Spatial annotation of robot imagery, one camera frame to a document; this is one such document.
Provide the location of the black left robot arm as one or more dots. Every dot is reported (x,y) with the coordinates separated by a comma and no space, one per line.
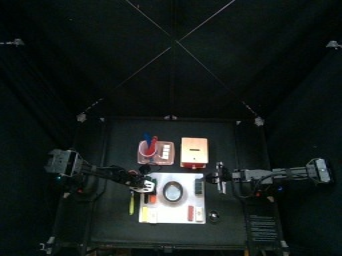
(102,173)

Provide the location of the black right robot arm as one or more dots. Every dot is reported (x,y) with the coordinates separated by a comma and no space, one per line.
(289,173)

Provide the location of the stainless steel bowl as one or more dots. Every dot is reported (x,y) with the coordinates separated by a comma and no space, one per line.
(172,192)

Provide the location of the yellow elongated toy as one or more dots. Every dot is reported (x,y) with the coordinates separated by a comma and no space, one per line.
(131,203)

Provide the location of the yellow rectangular block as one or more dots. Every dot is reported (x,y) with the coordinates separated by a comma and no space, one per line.
(144,213)

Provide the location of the white rectangular block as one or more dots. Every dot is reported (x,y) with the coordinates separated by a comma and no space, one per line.
(152,216)
(199,214)

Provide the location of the white board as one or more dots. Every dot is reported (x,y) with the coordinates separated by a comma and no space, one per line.
(174,213)

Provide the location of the small blue block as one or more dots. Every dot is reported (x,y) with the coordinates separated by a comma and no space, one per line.
(151,160)

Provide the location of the clear box with markers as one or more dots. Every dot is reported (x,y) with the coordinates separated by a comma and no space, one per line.
(167,161)

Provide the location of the red flat block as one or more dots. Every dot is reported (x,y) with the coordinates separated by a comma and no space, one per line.
(190,213)

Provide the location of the dark round object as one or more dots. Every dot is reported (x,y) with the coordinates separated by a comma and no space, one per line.
(214,217)

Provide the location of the white perforated block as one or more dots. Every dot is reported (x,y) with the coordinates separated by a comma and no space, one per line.
(166,147)
(164,155)

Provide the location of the red toy utensil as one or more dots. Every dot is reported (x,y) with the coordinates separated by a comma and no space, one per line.
(154,141)

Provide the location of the blue toy utensil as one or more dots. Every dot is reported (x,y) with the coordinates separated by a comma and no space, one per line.
(146,138)

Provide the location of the black panel white text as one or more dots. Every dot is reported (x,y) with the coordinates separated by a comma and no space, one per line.
(263,226)

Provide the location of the silver frame bracket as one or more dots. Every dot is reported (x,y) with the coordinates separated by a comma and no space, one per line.
(258,121)
(333,44)
(82,117)
(16,42)
(170,117)

